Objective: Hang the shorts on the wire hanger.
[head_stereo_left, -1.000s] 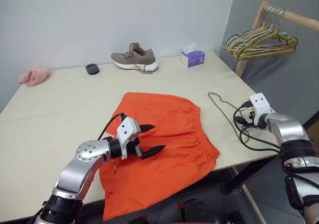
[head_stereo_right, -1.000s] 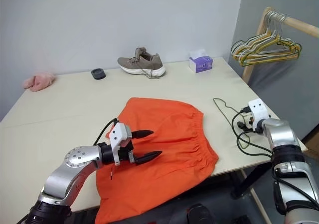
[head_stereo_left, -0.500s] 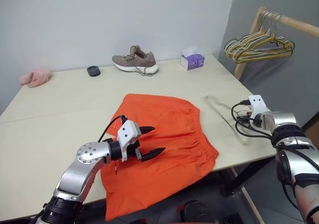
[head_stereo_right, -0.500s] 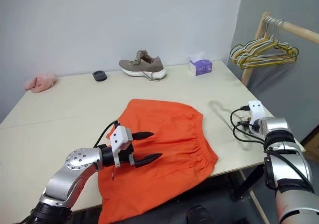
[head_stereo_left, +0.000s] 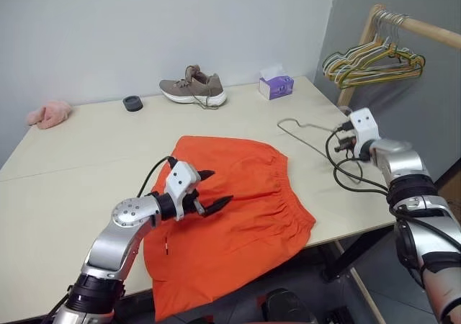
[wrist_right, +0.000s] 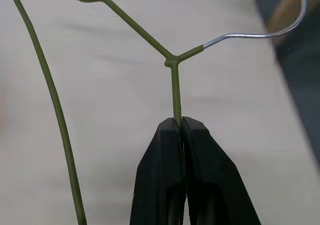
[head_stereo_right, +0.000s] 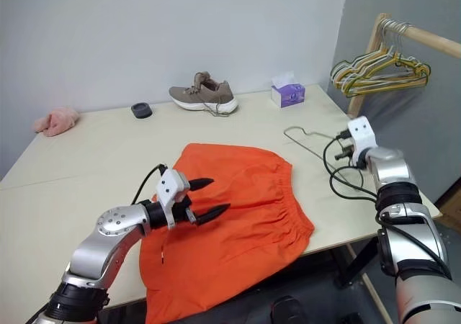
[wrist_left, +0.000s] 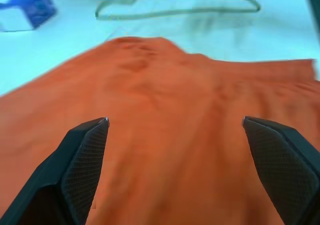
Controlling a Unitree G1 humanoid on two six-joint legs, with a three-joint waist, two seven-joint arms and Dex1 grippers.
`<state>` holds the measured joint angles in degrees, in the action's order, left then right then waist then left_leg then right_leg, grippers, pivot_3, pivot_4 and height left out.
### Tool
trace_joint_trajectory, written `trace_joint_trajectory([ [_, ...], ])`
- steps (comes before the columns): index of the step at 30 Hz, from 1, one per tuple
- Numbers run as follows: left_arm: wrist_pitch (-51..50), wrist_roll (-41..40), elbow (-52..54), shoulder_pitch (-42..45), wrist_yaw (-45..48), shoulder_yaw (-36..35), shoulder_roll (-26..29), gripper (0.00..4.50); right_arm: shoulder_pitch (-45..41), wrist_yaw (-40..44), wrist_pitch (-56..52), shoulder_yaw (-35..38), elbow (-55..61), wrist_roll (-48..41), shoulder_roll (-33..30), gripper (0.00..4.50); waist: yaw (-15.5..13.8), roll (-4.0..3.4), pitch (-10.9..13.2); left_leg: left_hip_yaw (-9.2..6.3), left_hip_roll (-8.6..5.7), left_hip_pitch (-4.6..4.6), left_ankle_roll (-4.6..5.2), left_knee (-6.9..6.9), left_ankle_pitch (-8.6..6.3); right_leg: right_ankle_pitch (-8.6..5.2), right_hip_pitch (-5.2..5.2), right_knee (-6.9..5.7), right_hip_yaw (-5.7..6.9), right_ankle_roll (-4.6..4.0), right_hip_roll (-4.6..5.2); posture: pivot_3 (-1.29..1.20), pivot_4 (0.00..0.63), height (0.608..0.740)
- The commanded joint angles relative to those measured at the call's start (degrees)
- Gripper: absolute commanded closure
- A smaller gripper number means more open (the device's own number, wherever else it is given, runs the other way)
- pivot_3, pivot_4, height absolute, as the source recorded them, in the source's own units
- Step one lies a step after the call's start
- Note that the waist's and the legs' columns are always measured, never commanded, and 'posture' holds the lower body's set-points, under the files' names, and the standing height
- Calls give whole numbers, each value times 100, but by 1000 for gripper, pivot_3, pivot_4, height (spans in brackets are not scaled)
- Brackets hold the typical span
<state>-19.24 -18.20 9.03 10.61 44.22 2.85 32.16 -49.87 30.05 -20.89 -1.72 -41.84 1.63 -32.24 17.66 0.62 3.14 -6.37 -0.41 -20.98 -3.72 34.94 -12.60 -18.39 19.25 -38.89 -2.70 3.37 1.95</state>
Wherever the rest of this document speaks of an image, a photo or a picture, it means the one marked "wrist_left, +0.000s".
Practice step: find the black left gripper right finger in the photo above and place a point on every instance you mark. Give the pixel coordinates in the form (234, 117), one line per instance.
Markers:
(282, 165)

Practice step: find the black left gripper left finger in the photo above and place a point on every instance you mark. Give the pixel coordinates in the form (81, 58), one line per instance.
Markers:
(75, 170)

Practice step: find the blue and white box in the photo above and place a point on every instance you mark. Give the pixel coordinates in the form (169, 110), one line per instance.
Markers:
(26, 11)

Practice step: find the orange shorts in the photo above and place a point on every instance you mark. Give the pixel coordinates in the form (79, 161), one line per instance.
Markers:
(175, 125)

